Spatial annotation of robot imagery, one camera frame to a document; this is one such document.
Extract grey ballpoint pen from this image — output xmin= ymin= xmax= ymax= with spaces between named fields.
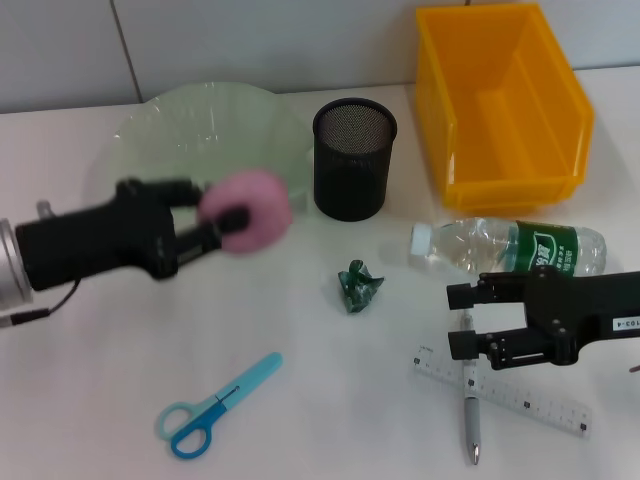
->
xmin=459 ymin=308 xmax=483 ymax=467

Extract yellow plastic bin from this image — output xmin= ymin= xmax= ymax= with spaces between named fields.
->
xmin=414 ymin=2 xmax=597 ymax=212

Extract pink peach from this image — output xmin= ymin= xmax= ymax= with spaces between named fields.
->
xmin=196 ymin=169 xmax=294 ymax=258

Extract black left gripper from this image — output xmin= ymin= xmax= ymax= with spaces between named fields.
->
xmin=14 ymin=177 xmax=251 ymax=292

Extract pale green glass fruit plate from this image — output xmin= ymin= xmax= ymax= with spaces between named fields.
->
xmin=106 ymin=81 xmax=315 ymax=221

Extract clear green-label water bottle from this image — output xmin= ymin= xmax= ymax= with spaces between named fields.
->
xmin=409 ymin=216 xmax=608 ymax=279

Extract black mesh pen cup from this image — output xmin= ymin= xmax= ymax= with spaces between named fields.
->
xmin=312 ymin=97 xmax=400 ymax=222

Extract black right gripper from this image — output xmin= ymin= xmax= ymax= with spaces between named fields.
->
xmin=446 ymin=264 xmax=640 ymax=372

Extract green plastic wrapper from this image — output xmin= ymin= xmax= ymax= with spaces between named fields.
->
xmin=337 ymin=258 xmax=388 ymax=316

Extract transparent plastic ruler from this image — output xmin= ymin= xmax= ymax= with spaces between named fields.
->
xmin=411 ymin=343 xmax=594 ymax=440

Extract blue scissors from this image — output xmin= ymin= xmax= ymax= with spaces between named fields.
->
xmin=158 ymin=351 xmax=284 ymax=461

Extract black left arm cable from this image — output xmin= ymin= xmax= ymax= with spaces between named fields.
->
xmin=0 ymin=278 xmax=82 ymax=329

